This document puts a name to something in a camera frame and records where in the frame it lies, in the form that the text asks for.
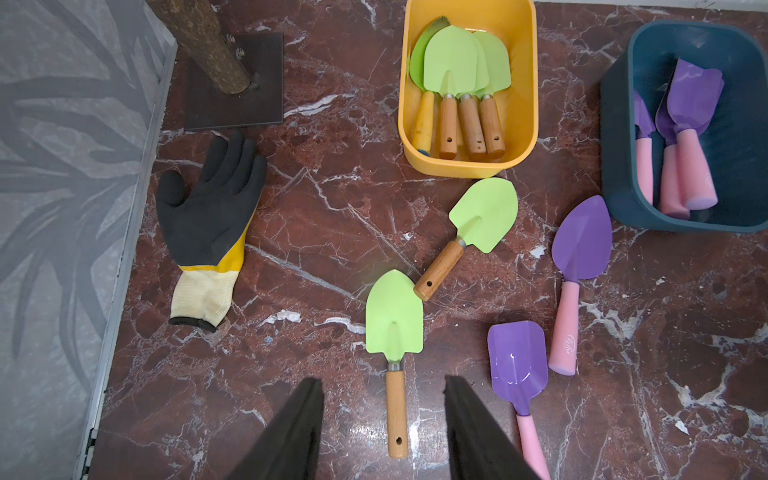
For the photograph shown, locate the purple shovel pink handle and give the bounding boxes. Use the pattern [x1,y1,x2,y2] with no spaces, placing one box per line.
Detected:
[548,195,612,376]
[633,90,655,205]
[667,58,725,210]
[655,93,690,220]
[487,321,550,479]

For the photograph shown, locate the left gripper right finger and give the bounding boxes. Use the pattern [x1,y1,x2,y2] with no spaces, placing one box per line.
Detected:
[444,375,539,480]

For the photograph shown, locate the pink cherry blossom tree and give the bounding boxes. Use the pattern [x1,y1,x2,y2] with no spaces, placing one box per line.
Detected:
[148,1,284,131]

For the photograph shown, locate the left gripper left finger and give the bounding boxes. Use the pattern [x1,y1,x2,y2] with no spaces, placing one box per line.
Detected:
[226,377,324,479]

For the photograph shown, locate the yellow plastic storage box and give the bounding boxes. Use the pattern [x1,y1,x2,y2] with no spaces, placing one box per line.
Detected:
[398,1,539,179]

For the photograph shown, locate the large green shovel blue tip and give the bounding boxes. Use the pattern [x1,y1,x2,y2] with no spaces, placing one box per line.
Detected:
[409,16,450,156]

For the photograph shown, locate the black and yellow glove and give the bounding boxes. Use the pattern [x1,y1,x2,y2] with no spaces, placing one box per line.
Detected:
[155,130,267,332]

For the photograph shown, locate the dark teal storage box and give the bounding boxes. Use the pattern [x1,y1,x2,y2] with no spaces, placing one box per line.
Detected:
[600,21,767,233]

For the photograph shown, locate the green shovel wooden handle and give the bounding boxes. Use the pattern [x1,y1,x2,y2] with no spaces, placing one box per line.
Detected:
[459,33,489,161]
[414,177,518,301]
[474,31,511,161]
[424,25,476,160]
[365,269,424,459]

